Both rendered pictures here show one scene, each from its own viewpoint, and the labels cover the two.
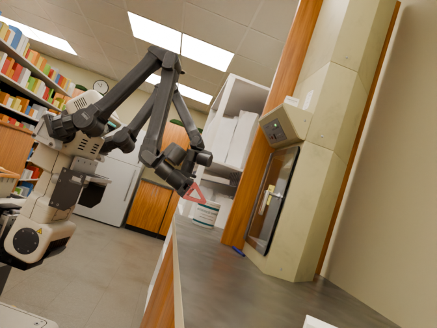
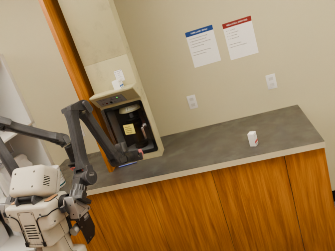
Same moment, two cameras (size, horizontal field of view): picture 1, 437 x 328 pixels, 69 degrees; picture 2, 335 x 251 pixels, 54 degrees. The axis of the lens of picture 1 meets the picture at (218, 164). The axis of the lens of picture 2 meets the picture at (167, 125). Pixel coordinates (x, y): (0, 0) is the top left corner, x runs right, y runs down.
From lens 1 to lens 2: 1.91 m
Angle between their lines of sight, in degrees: 71
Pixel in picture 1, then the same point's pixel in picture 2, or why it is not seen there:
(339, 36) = (121, 39)
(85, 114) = (90, 174)
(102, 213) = not seen: outside the picture
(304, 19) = (53, 19)
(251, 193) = not seen: hidden behind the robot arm
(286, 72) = (70, 60)
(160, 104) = (101, 132)
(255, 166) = not seen: hidden behind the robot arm
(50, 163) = (60, 231)
